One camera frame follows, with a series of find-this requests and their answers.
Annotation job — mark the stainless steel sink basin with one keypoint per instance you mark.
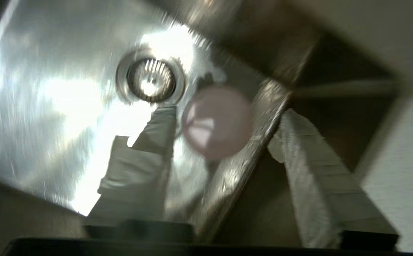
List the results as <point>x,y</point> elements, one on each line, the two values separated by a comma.
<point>50,106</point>

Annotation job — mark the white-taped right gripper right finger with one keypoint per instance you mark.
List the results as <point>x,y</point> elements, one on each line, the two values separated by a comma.
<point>327,192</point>

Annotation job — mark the round metal drain strainer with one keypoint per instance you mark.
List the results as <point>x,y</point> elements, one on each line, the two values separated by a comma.
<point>151,76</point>

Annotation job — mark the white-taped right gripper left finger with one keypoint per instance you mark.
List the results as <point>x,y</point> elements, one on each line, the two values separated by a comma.
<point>139,177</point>

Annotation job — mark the pink plastic bowl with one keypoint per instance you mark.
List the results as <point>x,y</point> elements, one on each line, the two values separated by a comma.
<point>220,121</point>

